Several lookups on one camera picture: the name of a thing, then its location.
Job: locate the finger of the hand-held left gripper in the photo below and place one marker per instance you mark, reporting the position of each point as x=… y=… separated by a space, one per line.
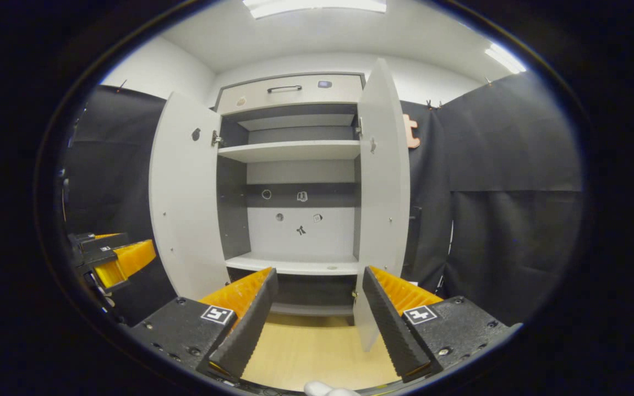
x=99 y=242
x=130 y=257

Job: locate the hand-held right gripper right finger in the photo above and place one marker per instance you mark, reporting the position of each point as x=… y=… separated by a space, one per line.
x=397 y=330

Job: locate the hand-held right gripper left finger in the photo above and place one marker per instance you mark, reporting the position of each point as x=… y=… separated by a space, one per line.
x=248 y=324

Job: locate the grey cabinet door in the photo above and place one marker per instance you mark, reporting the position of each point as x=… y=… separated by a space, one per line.
x=185 y=209
x=383 y=192

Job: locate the grey double-door shoe cabinet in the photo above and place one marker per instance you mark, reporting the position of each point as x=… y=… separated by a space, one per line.
x=233 y=220

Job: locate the white cabinet shelf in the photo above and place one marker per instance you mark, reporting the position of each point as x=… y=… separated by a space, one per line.
x=295 y=149
x=295 y=265

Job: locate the grey cabinet drawer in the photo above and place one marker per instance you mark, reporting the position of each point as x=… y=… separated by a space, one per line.
x=344 y=91

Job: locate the black backdrop cloth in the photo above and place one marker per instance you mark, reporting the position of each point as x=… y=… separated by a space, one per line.
x=504 y=154

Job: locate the long ceiling light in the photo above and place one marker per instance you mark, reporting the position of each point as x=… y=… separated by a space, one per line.
x=505 y=58
x=317 y=6

